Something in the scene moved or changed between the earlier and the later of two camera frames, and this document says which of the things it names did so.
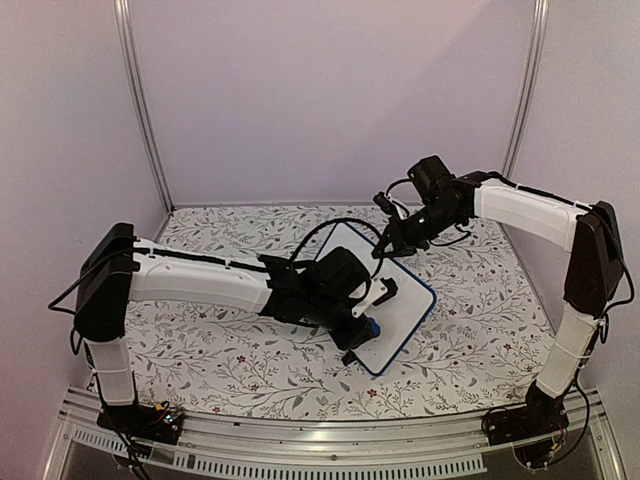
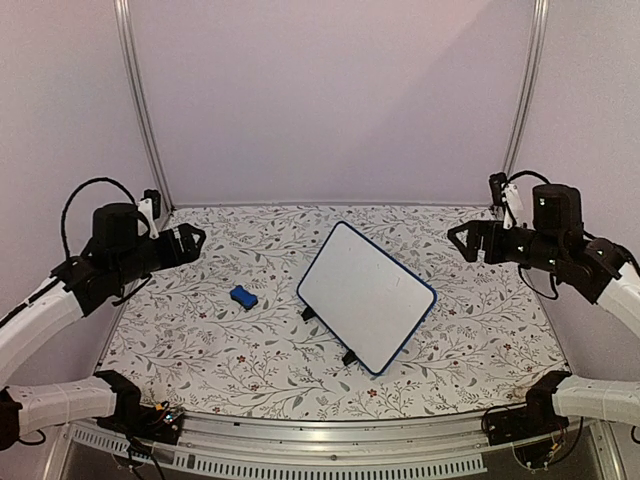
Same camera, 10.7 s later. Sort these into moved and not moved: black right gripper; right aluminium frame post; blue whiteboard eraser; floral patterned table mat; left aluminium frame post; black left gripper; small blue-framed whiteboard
Moved: blue whiteboard eraser; black left gripper; black right gripper
Not moved: right aluminium frame post; floral patterned table mat; small blue-framed whiteboard; left aluminium frame post
